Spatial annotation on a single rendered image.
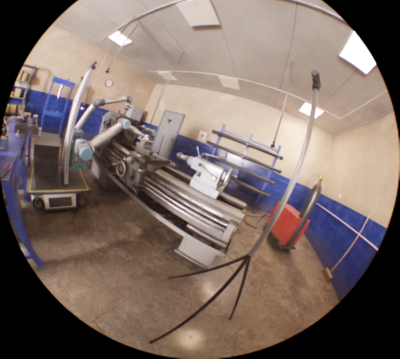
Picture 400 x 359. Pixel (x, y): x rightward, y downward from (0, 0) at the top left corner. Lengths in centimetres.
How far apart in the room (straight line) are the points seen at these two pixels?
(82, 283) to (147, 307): 58
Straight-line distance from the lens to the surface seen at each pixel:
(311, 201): 273
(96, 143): 159
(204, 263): 177
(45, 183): 189
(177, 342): 139
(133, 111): 598
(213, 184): 144
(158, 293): 146
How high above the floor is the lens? 135
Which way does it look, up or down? 7 degrees down
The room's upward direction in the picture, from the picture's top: 21 degrees clockwise
